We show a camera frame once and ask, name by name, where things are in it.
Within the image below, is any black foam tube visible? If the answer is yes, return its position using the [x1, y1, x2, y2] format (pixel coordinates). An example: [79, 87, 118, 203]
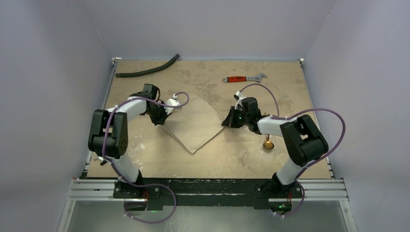
[115, 54, 180, 78]

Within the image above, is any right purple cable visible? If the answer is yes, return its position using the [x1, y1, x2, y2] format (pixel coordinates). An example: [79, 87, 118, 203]
[237, 83, 347, 219]

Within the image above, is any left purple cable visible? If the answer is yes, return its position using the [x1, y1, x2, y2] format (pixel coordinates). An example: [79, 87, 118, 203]
[102, 92, 190, 225]

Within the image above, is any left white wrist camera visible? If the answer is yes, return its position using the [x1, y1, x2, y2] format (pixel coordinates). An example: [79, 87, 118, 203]
[164, 94, 181, 115]

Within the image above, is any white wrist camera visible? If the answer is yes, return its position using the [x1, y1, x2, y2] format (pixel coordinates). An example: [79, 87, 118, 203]
[164, 94, 181, 115]
[234, 91, 246, 110]

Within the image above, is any left aluminium side rail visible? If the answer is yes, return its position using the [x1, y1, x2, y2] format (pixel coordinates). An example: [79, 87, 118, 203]
[78, 57, 122, 179]

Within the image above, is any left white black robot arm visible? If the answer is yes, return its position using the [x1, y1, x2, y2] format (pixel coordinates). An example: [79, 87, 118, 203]
[88, 84, 170, 198]

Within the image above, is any red handled adjustable wrench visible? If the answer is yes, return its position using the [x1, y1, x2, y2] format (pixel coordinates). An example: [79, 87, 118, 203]
[222, 73, 267, 83]

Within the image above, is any aluminium side rail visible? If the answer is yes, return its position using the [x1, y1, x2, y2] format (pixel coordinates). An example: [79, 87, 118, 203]
[298, 58, 337, 180]
[78, 57, 122, 179]

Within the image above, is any beige cloth napkin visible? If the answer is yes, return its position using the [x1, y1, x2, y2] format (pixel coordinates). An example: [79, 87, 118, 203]
[161, 94, 223, 154]

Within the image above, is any purple cable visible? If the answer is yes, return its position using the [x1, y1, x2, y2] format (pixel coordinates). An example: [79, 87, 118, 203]
[102, 92, 190, 225]
[237, 83, 347, 219]

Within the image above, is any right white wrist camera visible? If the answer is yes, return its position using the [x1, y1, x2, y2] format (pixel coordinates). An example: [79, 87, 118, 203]
[234, 91, 246, 110]

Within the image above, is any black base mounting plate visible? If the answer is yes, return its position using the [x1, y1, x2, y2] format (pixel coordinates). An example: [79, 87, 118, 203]
[113, 177, 304, 212]

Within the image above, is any aluminium front rail frame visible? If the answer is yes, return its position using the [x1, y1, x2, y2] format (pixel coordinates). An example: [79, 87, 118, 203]
[58, 179, 357, 232]

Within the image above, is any right aluminium side rail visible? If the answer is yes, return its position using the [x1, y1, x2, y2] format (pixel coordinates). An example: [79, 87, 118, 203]
[298, 58, 337, 180]

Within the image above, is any gold spoon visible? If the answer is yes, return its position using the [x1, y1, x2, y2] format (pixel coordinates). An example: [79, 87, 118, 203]
[263, 134, 275, 150]

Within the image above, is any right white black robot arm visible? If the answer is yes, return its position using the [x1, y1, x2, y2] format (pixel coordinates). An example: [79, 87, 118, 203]
[221, 97, 329, 197]

